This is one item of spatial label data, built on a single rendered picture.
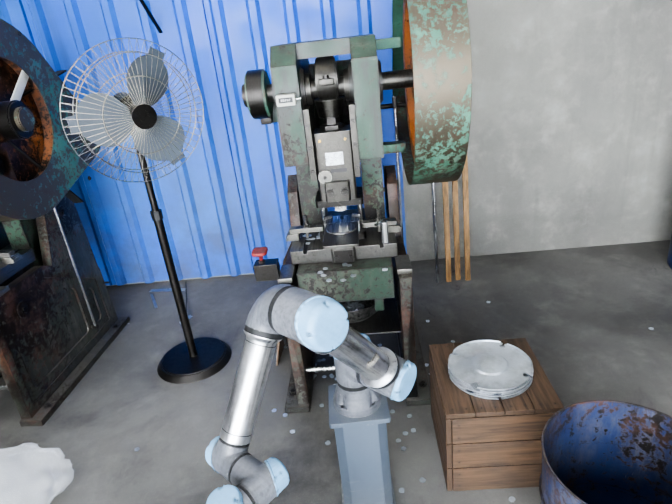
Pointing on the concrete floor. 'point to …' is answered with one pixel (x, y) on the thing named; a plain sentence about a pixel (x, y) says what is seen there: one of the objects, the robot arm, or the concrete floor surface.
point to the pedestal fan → (189, 369)
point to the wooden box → (489, 427)
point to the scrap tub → (607, 455)
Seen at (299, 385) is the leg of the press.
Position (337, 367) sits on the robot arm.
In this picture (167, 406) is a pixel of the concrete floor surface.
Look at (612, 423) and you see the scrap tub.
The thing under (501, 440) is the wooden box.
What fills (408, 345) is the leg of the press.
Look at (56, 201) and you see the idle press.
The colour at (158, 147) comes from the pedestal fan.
